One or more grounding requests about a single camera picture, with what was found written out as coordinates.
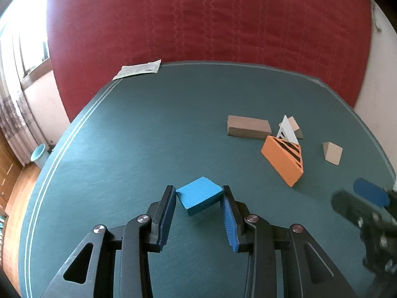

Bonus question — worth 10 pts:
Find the white paper leaflet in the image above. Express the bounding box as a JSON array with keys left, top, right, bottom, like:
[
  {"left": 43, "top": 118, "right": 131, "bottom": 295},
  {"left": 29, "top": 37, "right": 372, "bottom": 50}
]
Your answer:
[{"left": 112, "top": 59, "right": 162, "bottom": 80}]

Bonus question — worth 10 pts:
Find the red quilted blanket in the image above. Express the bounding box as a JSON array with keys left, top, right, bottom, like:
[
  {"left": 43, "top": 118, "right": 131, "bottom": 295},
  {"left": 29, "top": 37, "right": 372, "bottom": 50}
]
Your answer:
[{"left": 46, "top": 0, "right": 371, "bottom": 119}]

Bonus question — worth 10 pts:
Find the orange striped wedge block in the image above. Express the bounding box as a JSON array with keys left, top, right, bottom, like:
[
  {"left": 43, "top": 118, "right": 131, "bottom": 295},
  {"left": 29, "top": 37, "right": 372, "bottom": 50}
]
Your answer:
[{"left": 261, "top": 135, "right": 303, "bottom": 187}]

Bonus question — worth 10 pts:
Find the brown rectangular wooden block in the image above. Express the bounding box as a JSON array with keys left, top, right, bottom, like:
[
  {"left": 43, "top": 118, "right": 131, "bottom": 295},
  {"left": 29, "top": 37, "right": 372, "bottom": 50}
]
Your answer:
[{"left": 227, "top": 115, "right": 272, "bottom": 139}]

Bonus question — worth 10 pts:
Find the light wooden wedge block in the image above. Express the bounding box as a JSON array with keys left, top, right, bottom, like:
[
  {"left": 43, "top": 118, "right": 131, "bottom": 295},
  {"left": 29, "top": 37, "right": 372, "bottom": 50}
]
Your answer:
[{"left": 322, "top": 142, "right": 342, "bottom": 165}]

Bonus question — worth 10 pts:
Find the blue block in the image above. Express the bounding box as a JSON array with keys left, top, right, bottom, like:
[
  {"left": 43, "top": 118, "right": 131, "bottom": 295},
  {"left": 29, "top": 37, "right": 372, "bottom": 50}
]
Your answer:
[{"left": 176, "top": 176, "right": 223, "bottom": 217}]

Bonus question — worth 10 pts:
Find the window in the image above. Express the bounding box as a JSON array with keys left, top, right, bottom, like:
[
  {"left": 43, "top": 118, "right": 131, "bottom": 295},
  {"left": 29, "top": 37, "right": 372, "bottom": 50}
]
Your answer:
[{"left": 1, "top": 0, "right": 50, "bottom": 83}]

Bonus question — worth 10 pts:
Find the small wooden wedge block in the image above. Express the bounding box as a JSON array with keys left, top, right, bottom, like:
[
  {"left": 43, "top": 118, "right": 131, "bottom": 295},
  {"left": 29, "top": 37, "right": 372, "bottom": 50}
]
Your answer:
[{"left": 278, "top": 116, "right": 304, "bottom": 139}]

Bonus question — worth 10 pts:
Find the patterned curtain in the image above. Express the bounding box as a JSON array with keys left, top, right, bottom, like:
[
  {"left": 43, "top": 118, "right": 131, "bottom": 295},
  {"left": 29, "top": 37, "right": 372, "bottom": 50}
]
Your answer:
[{"left": 1, "top": 32, "right": 47, "bottom": 165}]

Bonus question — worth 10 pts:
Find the white striped triangle block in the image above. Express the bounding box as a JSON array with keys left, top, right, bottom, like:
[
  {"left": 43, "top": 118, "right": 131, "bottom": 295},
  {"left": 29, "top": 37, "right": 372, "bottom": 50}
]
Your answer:
[{"left": 276, "top": 114, "right": 300, "bottom": 145}]

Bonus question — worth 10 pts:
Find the light blue bucket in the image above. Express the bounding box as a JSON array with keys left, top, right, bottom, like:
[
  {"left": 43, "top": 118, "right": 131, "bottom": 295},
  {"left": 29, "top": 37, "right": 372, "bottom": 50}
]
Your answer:
[{"left": 30, "top": 144, "right": 50, "bottom": 170}]

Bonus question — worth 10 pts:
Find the green table mat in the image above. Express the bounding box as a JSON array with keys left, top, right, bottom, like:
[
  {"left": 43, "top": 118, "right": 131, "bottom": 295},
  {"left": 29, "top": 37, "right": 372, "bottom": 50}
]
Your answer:
[{"left": 19, "top": 63, "right": 396, "bottom": 297}]

